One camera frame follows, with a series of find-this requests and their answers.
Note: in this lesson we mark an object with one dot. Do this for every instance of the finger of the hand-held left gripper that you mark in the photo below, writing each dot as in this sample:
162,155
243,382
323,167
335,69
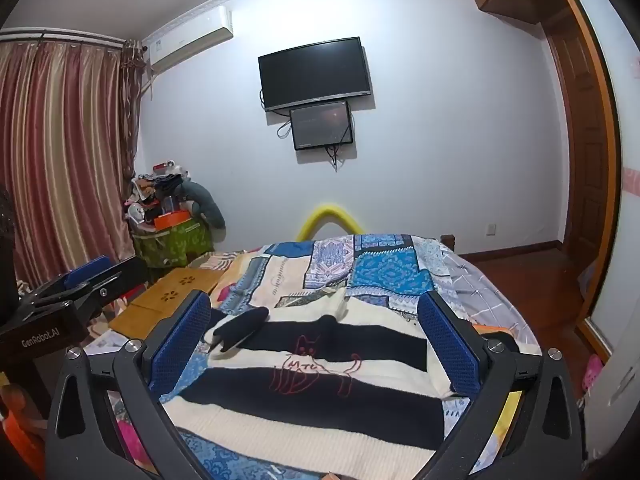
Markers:
127,275
90,266

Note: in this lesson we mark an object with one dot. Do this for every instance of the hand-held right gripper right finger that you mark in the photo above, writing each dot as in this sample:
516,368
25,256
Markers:
450,345

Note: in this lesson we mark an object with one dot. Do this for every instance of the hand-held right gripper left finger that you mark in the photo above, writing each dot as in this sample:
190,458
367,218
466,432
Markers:
185,340

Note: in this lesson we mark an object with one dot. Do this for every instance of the cream and black striped sweater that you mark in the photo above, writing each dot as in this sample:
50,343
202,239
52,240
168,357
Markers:
320,410

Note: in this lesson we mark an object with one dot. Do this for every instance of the wooden lap desk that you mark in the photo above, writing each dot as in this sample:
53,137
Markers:
165,295

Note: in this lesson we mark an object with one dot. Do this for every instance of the green cloth-covered cabinet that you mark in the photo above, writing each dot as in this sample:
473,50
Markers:
175,245

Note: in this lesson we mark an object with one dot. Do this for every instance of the grey checked bed sheet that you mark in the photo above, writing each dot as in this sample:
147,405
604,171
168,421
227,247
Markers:
475,285

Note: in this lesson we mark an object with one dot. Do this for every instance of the orange box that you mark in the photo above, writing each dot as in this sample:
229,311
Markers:
172,220

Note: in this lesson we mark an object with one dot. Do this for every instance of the beige patterned blanket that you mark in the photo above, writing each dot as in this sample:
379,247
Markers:
225,265

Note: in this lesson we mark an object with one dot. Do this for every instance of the pile of clutter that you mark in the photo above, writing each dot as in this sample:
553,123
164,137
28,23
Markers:
155,190

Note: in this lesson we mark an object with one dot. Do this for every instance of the blue patchwork blanket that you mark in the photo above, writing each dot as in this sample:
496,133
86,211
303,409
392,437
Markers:
385,270

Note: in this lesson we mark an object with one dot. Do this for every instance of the grey plush toy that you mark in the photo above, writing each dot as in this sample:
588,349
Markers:
205,205

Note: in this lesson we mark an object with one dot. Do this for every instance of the orange plastic object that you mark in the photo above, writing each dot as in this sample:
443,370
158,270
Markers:
17,435

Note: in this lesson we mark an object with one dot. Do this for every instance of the striped red curtain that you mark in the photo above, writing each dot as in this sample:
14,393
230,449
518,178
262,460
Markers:
65,150

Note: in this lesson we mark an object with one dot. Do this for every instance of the pink slipper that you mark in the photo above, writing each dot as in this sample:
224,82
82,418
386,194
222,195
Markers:
592,375

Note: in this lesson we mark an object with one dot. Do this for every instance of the yellow foam tube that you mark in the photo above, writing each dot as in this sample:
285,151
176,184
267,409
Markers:
327,212

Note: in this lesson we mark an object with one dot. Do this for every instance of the white air conditioner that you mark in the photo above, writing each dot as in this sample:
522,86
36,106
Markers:
187,40

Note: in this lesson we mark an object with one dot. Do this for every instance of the small black monitor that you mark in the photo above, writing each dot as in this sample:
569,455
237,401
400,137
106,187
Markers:
321,125

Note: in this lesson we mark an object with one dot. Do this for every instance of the brown wooden door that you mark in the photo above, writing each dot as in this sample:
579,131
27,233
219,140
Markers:
580,135

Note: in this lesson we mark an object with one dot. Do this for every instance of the large black television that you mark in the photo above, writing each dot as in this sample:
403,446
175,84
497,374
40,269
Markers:
315,72

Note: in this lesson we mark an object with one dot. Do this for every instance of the white wall socket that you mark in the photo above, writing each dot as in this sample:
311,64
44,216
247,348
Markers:
492,229

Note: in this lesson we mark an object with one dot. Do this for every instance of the white curtain rail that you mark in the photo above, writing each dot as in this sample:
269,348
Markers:
70,37

